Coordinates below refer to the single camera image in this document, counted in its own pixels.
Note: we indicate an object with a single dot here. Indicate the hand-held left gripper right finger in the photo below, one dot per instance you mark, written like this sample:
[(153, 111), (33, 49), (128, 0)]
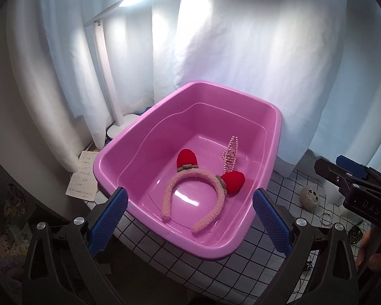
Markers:
[(273, 222)]

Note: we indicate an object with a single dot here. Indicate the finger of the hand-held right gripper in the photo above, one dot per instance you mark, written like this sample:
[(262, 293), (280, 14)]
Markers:
[(343, 178), (351, 165)]

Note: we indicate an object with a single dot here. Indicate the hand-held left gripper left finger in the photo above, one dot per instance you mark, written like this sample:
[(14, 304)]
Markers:
[(109, 225)]

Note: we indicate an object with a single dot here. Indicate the beige fluffy round pouch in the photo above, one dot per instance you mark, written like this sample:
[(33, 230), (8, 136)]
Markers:
[(309, 197)]

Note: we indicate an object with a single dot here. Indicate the pink plastic basin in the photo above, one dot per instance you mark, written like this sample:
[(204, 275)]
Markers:
[(203, 117)]

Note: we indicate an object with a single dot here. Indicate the person's right hand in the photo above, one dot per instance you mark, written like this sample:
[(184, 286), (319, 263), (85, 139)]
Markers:
[(365, 255)]

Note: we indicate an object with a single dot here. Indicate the dark round beaded ornament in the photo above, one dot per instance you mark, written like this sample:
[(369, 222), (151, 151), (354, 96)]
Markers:
[(355, 236)]

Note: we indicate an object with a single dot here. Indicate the handwritten paper sheet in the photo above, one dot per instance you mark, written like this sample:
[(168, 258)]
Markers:
[(82, 178)]

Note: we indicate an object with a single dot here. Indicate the small dark charm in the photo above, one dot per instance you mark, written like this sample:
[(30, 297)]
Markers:
[(308, 266)]

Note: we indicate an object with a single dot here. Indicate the pearl hair clip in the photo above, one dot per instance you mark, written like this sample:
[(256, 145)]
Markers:
[(230, 152)]

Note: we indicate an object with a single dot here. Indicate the pink fluffy headband red ears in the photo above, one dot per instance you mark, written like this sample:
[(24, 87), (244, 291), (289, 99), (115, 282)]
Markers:
[(193, 173)]

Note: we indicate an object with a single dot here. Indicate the patterned cloth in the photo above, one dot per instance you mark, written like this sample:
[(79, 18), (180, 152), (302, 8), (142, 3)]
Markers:
[(14, 219)]

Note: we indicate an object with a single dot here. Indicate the grey plush cloth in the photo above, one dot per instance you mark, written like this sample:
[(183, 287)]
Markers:
[(3, 270)]

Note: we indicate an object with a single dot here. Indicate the white desk lamp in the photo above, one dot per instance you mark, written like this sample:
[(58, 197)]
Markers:
[(106, 70)]

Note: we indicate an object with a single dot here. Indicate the white curtain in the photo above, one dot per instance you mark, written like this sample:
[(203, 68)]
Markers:
[(257, 38)]

